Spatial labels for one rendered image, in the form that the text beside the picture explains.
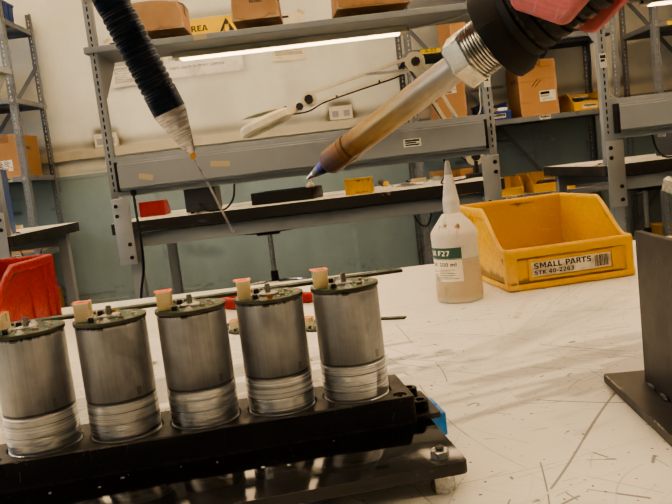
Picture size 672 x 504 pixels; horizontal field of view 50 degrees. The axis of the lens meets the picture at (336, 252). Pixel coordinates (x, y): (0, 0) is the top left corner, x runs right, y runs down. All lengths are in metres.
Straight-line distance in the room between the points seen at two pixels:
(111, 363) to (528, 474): 0.14
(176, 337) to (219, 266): 4.48
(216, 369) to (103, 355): 0.04
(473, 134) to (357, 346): 2.34
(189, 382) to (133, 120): 4.57
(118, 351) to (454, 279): 0.31
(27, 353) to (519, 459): 0.17
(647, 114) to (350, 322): 2.54
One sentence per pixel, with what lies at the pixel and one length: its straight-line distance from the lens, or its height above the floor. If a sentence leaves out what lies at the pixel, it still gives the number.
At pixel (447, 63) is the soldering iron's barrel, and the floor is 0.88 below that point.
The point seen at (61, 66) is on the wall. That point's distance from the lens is 4.97.
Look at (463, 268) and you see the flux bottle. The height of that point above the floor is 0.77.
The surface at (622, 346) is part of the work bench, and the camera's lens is 0.39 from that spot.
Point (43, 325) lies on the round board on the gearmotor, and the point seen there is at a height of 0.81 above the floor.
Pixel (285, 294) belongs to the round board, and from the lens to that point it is 0.26.
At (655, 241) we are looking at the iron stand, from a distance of 0.29.
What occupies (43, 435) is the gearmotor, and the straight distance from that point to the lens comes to 0.27.
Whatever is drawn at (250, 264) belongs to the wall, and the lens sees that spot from 4.71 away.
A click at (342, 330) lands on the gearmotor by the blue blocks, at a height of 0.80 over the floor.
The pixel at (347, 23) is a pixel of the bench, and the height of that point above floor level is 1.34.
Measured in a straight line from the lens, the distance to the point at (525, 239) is 0.66.
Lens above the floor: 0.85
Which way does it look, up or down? 7 degrees down
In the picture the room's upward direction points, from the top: 7 degrees counter-clockwise
